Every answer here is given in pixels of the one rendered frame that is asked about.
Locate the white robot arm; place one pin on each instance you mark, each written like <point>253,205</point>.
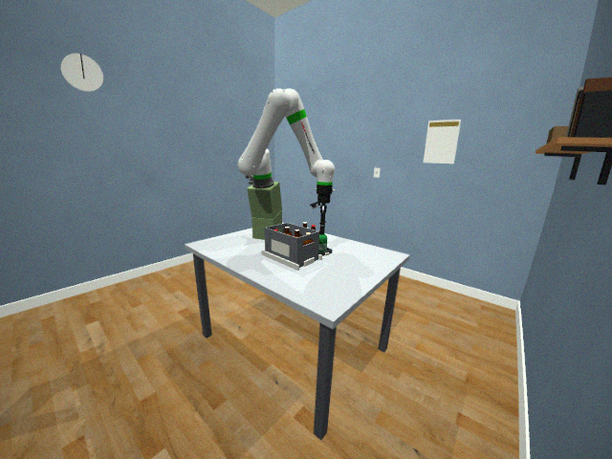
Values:
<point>282,104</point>

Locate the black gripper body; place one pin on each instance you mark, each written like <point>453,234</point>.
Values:
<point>323,199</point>

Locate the green bottle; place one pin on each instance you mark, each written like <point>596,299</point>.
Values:
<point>322,242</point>

